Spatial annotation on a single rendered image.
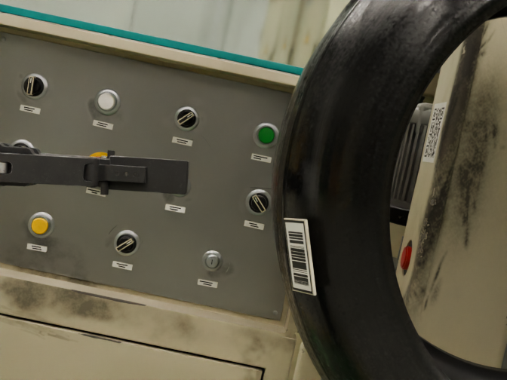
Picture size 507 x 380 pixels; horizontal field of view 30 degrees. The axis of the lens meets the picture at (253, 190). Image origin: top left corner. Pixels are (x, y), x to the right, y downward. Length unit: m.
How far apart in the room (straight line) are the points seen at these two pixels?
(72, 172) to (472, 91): 0.52
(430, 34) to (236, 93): 0.69
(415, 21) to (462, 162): 0.41
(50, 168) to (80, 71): 0.62
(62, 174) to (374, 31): 0.29
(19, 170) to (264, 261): 0.66
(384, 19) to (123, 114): 0.72
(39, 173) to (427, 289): 0.52
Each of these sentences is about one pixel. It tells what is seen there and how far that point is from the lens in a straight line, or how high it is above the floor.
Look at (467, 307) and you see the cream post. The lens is 1.16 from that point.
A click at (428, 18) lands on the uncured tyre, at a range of 0.75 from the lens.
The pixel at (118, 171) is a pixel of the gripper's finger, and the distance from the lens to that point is 0.84.
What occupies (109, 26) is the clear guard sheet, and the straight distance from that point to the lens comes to 1.41.
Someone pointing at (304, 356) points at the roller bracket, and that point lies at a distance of 1.12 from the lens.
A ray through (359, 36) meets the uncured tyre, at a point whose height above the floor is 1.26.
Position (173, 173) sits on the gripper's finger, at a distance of 0.84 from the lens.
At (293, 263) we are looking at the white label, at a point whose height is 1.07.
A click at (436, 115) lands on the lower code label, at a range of 1.21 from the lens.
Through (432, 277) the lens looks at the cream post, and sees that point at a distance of 1.15.
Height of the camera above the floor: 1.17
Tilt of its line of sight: 3 degrees down
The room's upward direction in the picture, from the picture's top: 12 degrees clockwise
